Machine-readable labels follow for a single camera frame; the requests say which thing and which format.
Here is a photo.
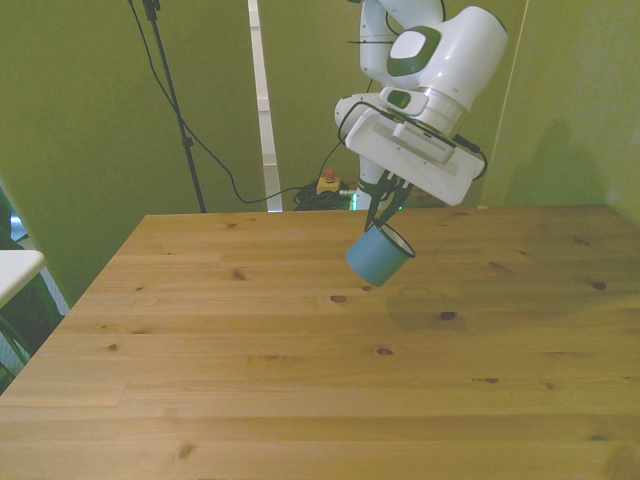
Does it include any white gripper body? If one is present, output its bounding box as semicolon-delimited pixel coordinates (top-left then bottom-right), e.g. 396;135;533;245
345;108;487;207

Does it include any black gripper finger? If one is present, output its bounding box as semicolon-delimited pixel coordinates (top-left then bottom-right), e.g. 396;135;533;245
364;171;393;233
375;179;413;226

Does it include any blue enamel mug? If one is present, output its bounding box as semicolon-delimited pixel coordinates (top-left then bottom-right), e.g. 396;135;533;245
344;222;418;289

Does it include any yellow emergency stop button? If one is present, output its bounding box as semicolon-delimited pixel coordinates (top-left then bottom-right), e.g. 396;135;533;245
315;167;342;197

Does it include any black tripod stand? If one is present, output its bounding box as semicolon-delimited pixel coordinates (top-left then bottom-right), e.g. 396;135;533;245
127;0;208;214

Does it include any white side table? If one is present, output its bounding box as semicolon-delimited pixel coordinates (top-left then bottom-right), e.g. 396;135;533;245
0;249;47;309

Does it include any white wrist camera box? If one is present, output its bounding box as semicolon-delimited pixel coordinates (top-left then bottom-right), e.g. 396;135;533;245
391;121;457;165

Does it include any black coiled cable bundle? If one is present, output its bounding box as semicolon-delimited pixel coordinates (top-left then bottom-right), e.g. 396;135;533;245
291;181;359;212

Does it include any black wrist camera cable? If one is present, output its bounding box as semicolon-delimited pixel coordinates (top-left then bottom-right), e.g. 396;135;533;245
337;101;489;182

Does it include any thin white cord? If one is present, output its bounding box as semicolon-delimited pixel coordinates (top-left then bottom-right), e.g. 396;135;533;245
479;0;531;207

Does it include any white vertical post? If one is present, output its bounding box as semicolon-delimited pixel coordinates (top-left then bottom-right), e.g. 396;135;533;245
246;0;284;213

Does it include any thin black hanging cable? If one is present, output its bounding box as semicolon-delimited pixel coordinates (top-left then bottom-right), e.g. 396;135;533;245
127;0;351;206

